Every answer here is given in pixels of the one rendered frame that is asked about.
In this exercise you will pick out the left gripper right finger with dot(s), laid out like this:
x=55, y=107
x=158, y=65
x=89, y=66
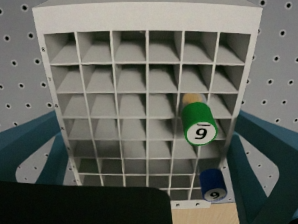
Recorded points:
x=278, y=144

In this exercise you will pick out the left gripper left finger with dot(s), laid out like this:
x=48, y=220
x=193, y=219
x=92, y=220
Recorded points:
x=20, y=142

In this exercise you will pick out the grey perforated plate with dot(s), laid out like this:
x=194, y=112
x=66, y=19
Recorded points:
x=271, y=91

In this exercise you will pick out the white grid rack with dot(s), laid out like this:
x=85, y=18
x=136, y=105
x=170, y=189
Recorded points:
x=147, y=40

